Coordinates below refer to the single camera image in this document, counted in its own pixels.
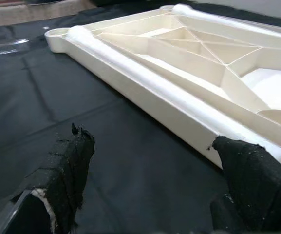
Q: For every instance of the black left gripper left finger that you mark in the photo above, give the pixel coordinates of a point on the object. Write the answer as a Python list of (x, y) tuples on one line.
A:
[(64, 165)]

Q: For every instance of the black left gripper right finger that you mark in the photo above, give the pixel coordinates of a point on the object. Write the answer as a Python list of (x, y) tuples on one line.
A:
[(252, 178)]

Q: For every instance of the white plastic children table top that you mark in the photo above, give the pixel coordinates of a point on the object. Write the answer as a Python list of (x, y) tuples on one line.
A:
[(179, 117)]

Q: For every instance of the black tablecloth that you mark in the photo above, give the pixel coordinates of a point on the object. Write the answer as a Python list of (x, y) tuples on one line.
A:
[(57, 97)]

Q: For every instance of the clear tape strip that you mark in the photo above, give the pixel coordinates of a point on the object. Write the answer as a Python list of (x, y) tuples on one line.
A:
[(13, 42)]

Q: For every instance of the beige cloth covered bench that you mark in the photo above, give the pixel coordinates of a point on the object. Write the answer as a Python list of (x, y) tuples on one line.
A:
[(21, 14)]

